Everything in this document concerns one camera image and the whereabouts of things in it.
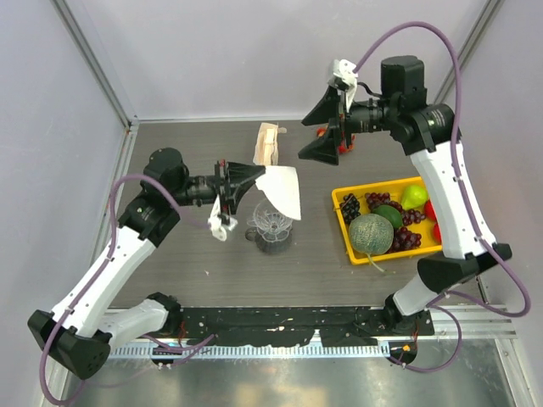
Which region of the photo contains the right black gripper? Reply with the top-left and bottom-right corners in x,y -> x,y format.
299,84 -> 398,166

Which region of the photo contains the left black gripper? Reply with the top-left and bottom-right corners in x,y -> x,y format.
169,159 -> 265,217

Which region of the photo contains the white paper coffee filter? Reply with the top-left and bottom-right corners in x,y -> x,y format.
255,165 -> 301,220

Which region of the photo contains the grey glass coffee server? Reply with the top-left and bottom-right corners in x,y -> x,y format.
245,227 -> 293,255

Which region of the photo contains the clear plastic coffee dripper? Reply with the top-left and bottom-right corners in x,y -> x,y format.
249,199 -> 293,243

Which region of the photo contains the yellow plastic tray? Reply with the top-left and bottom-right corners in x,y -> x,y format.
332,176 -> 442,265

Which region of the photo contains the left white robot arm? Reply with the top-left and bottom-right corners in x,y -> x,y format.
27,148 -> 266,380

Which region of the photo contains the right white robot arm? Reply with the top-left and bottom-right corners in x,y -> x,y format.
298,55 -> 512,334

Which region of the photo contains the coffee filter paper pack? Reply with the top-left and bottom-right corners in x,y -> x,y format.
253,122 -> 287,166

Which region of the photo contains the black grape bunch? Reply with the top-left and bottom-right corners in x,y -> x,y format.
339,193 -> 361,226

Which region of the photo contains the green lime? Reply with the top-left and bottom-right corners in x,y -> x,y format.
372,204 -> 404,229

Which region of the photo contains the green pear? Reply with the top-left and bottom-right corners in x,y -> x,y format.
400,184 -> 428,210

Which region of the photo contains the netted green melon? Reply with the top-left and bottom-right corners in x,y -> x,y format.
349,214 -> 394,255

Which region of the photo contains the purple grape bunch upper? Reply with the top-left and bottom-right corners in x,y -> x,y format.
364,192 -> 427,226

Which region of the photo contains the purple grape bunch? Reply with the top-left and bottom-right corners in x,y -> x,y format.
388,226 -> 422,253
364,192 -> 427,226

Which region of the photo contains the red apple upper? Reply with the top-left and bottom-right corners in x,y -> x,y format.
423,200 -> 437,222

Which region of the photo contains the red apple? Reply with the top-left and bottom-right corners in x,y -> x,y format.
423,200 -> 437,222
432,223 -> 442,245

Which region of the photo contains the purple grape bunch lower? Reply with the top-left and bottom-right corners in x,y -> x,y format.
388,226 -> 422,253

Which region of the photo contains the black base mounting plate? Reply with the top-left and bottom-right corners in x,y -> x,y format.
150,306 -> 434,348

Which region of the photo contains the red apple lower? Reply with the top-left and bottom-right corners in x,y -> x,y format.
432,223 -> 442,245

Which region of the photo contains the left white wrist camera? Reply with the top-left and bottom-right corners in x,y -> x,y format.
208,196 -> 238,242

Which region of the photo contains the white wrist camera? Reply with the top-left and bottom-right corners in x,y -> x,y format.
208,196 -> 238,242
327,59 -> 358,113

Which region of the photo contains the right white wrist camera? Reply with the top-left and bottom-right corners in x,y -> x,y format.
327,59 -> 358,113

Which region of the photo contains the white slotted cable duct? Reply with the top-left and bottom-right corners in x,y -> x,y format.
109,341 -> 390,360

